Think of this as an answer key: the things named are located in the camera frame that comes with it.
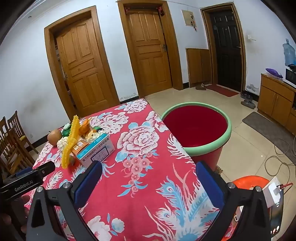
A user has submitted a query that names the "apple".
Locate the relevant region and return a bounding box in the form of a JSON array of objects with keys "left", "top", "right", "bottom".
[{"left": 47, "top": 129, "right": 62, "bottom": 146}]

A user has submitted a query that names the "grey floor mat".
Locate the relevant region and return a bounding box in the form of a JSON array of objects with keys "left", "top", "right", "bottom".
[{"left": 242, "top": 112, "right": 296, "bottom": 149}]

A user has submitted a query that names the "orange plastic stool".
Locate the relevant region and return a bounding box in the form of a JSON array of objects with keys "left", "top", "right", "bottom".
[{"left": 231, "top": 175, "right": 285, "bottom": 241}]

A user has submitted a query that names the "white cloth pouch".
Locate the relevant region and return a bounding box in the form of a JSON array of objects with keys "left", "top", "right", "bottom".
[{"left": 57, "top": 137, "right": 70, "bottom": 151}]

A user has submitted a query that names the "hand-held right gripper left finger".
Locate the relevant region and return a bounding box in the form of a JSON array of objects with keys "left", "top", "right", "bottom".
[{"left": 25, "top": 160, "right": 103, "bottom": 241}]

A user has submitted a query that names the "beige wall panel box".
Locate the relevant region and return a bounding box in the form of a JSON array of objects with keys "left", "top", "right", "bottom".
[{"left": 181, "top": 9, "right": 197, "bottom": 28}]

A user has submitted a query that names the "white power adapter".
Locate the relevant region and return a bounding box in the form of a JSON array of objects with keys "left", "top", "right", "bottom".
[{"left": 264, "top": 177, "right": 284, "bottom": 208}]

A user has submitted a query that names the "purple object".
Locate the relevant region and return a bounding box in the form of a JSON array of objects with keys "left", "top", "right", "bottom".
[{"left": 265, "top": 68, "right": 284, "bottom": 78}]

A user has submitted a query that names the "black phone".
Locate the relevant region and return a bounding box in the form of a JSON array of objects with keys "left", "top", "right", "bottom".
[{"left": 269, "top": 197, "right": 284, "bottom": 237}]

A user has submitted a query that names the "red stool with green rim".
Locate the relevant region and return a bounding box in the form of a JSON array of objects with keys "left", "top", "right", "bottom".
[{"left": 160, "top": 102, "right": 232, "bottom": 173}]

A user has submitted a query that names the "yellow serrated plastic strip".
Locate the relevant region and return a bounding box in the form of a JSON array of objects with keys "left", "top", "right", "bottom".
[{"left": 61, "top": 115, "right": 80, "bottom": 168}]

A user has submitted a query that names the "wooden door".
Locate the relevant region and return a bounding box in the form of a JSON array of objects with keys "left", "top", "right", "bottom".
[
  {"left": 117, "top": 0, "right": 184, "bottom": 98},
  {"left": 44, "top": 6, "right": 121, "bottom": 115}
]

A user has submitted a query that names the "black door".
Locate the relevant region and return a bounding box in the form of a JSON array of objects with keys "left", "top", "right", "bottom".
[{"left": 200, "top": 3, "right": 247, "bottom": 93}]

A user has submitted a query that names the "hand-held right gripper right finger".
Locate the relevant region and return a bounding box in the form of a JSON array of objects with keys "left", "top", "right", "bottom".
[{"left": 196, "top": 160, "right": 271, "bottom": 241}]

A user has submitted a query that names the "orange cloth pouch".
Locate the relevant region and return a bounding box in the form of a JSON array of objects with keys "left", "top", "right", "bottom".
[{"left": 79, "top": 118, "right": 92, "bottom": 136}]

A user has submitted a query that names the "blue water jug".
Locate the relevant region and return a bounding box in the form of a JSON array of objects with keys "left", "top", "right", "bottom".
[{"left": 282, "top": 38, "right": 296, "bottom": 67}]

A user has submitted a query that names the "grey floor cable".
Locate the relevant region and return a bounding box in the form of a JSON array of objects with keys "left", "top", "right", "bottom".
[{"left": 265, "top": 138, "right": 296, "bottom": 179}]

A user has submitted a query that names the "wooden sideboard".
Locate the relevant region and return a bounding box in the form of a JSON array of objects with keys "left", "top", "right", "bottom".
[{"left": 257, "top": 73, "right": 296, "bottom": 136}]

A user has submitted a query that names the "wooden chair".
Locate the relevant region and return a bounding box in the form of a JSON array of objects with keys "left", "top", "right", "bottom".
[
  {"left": 7, "top": 111, "right": 39, "bottom": 155},
  {"left": 0, "top": 116, "right": 25, "bottom": 176}
]

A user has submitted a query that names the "small orange box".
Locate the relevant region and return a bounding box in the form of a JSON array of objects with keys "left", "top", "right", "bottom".
[{"left": 70, "top": 139, "right": 90, "bottom": 161}]

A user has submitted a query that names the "red doormat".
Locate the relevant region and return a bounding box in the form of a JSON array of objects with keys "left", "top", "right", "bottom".
[{"left": 207, "top": 84, "right": 240, "bottom": 97}]

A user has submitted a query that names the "white framed appliance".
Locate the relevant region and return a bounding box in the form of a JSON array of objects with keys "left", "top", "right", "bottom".
[{"left": 285, "top": 67, "right": 296, "bottom": 88}]

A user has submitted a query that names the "low wooden wall cabinet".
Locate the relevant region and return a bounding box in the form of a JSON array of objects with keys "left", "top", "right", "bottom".
[{"left": 186, "top": 47, "right": 213, "bottom": 88}]

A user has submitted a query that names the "white and blue medicine box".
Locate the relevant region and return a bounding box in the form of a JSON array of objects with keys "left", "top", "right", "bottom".
[{"left": 76, "top": 133, "right": 115, "bottom": 168}]

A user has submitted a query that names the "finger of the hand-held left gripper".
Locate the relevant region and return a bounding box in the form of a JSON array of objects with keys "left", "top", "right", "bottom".
[{"left": 15, "top": 161, "right": 56, "bottom": 179}]

